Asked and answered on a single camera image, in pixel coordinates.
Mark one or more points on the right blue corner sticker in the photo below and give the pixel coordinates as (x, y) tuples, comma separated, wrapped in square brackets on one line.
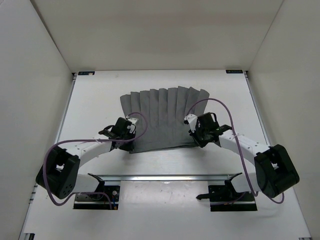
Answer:
[(234, 71)]

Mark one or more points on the left blue corner sticker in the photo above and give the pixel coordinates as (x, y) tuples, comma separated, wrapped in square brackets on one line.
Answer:
[(86, 73)]

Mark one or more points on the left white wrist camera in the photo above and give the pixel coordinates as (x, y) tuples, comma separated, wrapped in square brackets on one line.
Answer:
[(133, 123)]

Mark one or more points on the grey pleated skirt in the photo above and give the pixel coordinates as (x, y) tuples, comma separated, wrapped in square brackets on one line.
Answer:
[(161, 113)]

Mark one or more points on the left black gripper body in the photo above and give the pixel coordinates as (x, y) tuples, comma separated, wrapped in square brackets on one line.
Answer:
[(128, 135)]

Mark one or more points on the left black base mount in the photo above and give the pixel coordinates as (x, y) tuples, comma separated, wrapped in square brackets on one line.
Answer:
[(93, 193)]

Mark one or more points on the blue corner sticker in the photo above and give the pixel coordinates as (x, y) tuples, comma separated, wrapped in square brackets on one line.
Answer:
[(234, 71), (86, 73)]

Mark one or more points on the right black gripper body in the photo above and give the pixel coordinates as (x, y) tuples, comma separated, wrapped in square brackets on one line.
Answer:
[(200, 134)]

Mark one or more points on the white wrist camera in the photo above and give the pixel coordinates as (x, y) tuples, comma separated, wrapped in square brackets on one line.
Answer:
[(191, 120), (133, 123)]

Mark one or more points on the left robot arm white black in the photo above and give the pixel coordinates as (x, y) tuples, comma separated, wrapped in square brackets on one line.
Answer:
[(59, 174)]

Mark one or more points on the aluminium front rail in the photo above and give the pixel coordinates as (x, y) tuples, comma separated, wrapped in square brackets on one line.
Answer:
[(167, 177)]

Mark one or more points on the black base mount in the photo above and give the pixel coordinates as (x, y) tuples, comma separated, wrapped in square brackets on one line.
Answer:
[(93, 193), (224, 198)]

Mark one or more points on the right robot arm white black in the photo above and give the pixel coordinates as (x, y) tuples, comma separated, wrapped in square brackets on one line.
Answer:
[(274, 170)]

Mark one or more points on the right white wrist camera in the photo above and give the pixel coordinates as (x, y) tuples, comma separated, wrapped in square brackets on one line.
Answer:
[(191, 120)]

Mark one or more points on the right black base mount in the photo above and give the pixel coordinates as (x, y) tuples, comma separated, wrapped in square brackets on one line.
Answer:
[(224, 198)]

